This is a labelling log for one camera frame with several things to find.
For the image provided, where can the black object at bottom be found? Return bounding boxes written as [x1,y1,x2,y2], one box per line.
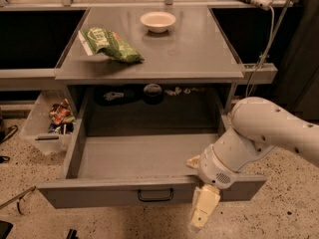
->
[66,229,78,239]

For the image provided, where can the white bowl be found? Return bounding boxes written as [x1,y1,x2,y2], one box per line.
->
[141,11,176,33]

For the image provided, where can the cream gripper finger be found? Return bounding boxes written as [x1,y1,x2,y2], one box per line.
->
[185,155,200,169]
[188,184,220,232]

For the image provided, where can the grey top drawer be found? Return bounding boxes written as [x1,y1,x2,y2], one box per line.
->
[37,85,267,210]

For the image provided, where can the colourful snack packets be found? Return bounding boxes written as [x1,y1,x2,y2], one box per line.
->
[48,99,76,134]

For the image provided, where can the green chip bag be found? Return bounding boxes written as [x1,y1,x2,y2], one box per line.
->
[78,27,144,64]

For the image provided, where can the grey drawer cabinet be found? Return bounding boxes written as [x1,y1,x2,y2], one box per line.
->
[57,5,243,136]

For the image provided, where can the black cable on floor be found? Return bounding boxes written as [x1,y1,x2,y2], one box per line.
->
[0,124,20,164]

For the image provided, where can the black device corner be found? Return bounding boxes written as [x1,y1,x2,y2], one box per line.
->
[0,220,13,239]

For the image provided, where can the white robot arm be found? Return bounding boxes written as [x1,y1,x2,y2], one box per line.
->
[186,97,319,231]

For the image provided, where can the white cable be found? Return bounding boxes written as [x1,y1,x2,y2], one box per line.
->
[244,4,277,99]

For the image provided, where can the clear plastic bin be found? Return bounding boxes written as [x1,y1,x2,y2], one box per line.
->
[20,90,77,155]

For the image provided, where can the round dark item in drawer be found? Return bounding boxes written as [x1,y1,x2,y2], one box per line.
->
[144,84,162,105]

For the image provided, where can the grey metal rod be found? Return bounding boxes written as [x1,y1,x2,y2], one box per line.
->
[0,186,37,210]

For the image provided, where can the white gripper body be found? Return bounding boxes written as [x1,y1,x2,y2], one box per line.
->
[197,144,242,189]

